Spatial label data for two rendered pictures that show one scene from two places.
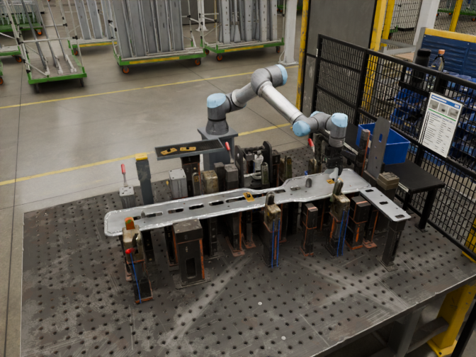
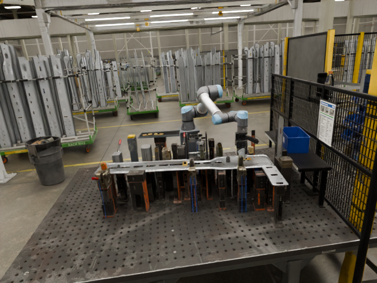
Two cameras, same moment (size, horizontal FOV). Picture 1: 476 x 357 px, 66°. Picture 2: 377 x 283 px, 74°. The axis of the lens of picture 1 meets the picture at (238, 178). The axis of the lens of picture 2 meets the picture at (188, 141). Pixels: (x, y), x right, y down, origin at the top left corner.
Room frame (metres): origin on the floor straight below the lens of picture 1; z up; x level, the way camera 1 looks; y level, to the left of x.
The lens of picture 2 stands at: (-0.12, -0.72, 1.80)
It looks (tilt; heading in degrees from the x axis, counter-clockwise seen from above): 19 degrees down; 20
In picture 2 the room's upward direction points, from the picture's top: 4 degrees counter-clockwise
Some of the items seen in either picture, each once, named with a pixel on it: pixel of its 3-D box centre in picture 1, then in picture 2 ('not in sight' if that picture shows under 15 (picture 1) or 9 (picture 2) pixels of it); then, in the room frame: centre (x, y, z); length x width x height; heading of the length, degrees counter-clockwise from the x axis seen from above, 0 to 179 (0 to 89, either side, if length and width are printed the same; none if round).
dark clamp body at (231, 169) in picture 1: (231, 196); (183, 166); (1.77, 0.04, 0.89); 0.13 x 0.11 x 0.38; 17
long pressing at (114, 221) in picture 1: (245, 199); (182, 164); (1.57, -0.04, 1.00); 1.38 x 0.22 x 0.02; 107
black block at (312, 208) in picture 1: (309, 230); (222, 190); (1.50, -0.36, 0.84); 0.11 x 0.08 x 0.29; 17
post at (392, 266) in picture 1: (392, 241); (278, 204); (1.41, -0.76, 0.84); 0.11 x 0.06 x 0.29; 17
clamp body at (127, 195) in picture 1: (132, 219); (119, 172); (1.57, 0.56, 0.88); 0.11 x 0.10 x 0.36; 17
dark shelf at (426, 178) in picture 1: (375, 152); (291, 146); (2.05, -0.85, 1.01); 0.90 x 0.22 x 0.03; 17
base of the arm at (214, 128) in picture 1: (217, 123); (187, 124); (2.22, 0.13, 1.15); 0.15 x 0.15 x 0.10
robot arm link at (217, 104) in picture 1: (217, 105); (187, 112); (2.23, 0.12, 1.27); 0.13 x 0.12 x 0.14; 129
